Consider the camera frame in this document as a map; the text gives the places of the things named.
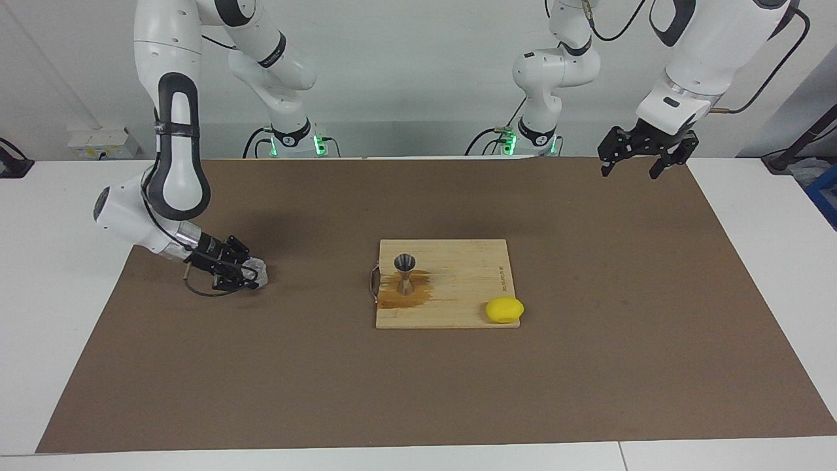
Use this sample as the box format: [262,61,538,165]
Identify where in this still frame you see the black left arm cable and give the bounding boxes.
[709,0,811,113]

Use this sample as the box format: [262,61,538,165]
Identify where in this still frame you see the black clamp stand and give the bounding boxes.
[0,137,35,179]

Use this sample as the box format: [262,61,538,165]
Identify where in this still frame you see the white wall socket box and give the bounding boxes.
[67,128,141,160]

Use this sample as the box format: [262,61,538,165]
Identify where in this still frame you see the brown table mat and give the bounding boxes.
[36,156,837,453]

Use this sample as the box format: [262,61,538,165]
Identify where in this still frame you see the blue plastic box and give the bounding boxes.
[806,164,837,230]

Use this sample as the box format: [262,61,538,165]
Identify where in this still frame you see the steel jigger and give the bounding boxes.
[394,254,417,296]

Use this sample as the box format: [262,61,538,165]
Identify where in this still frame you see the clear glass cup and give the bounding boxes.
[242,257,270,288]

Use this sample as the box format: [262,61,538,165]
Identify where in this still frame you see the wooden cutting board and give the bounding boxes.
[369,239,521,329]

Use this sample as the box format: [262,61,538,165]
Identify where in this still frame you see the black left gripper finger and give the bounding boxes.
[598,126,634,176]
[649,131,699,179]

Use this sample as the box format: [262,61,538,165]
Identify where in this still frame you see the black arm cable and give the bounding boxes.
[141,167,259,297]
[709,0,811,113]

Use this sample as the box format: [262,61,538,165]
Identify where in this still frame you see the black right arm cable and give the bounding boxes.
[141,167,259,297]

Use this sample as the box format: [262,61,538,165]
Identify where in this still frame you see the black base cable bundle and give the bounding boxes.
[466,98,527,156]
[243,126,275,159]

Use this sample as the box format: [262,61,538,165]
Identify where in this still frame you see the yellow lemon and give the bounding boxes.
[485,297,524,324]

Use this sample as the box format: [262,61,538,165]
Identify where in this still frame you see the clear plastic bag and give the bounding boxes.
[788,157,828,187]

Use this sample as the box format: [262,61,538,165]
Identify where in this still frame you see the black tripod stand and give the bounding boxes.
[762,101,837,174]

